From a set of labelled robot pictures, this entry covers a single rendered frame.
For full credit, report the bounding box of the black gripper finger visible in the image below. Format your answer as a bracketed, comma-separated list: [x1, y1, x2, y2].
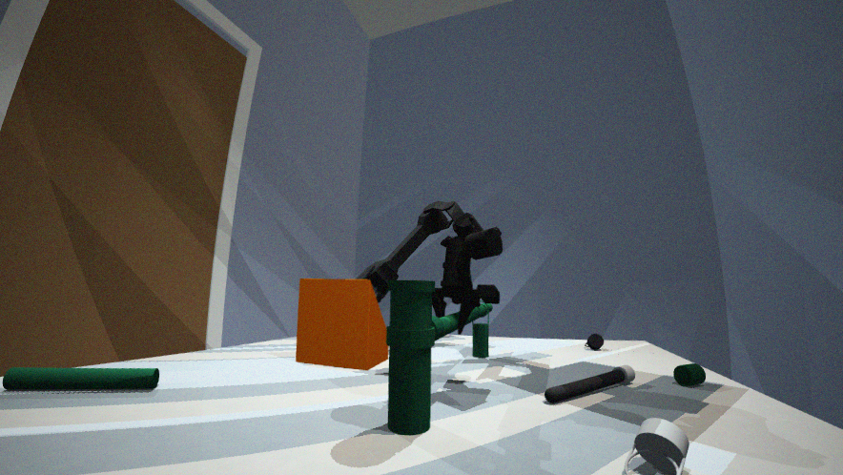
[432, 297, 447, 318]
[458, 298, 480, 335]

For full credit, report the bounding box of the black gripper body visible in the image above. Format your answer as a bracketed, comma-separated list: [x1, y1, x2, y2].
[432, 258, 500, 304]

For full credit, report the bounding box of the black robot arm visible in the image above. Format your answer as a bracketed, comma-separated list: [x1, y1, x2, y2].
[357, 200, 503, 302]

